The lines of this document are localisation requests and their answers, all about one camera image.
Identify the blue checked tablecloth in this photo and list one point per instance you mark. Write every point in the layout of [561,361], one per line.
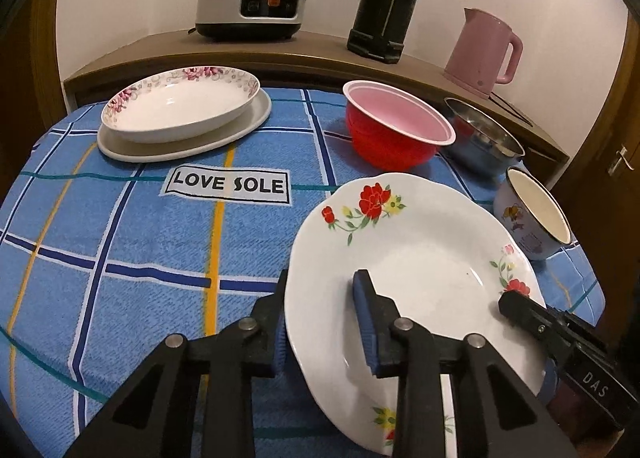
[150,238]

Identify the pink electric kettle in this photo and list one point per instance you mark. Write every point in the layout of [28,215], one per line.
[475,53]

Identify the black thermos flask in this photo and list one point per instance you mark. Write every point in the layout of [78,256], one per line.
[385,3]

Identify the white enamel mug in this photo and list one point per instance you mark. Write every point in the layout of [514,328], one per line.
[520,228]

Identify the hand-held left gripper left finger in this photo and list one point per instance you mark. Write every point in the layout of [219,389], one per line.
[277,338]

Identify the white plate with red flowers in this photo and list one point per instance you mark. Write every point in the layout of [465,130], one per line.
[425,248]

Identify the cream oval plate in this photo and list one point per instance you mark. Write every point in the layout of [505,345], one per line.
[175,151]

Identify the red plastic bowl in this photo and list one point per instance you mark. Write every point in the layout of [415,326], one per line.
[390,153]

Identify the brown wooden cabinet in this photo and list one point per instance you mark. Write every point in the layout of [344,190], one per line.
[320,46]

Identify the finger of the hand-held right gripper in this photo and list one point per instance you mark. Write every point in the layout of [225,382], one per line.
[547,380]
[522,310]

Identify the white bowl with pink floral rim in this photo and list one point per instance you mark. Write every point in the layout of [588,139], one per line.
[175,103]

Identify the stainless steel bowl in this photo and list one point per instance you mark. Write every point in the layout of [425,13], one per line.
[470,153]

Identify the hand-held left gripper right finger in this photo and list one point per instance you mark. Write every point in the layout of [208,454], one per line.
[367,328]

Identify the brown wooden door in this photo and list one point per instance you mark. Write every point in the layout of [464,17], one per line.
[595,118]

